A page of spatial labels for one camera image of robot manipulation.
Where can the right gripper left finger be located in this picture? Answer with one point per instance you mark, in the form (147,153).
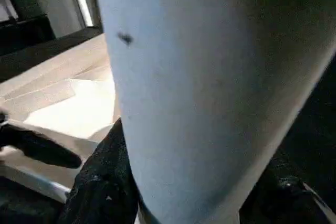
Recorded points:
(99,195)

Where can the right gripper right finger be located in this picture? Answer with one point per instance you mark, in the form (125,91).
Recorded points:
(278,203)

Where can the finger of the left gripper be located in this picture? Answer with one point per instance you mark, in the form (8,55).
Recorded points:
(39,148)

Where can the white plastic table top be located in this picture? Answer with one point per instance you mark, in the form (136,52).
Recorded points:
(65,103)

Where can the white leg with black mark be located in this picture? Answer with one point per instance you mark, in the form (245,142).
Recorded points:
(210,90)

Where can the black work mat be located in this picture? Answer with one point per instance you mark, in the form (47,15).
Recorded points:
(309,129)

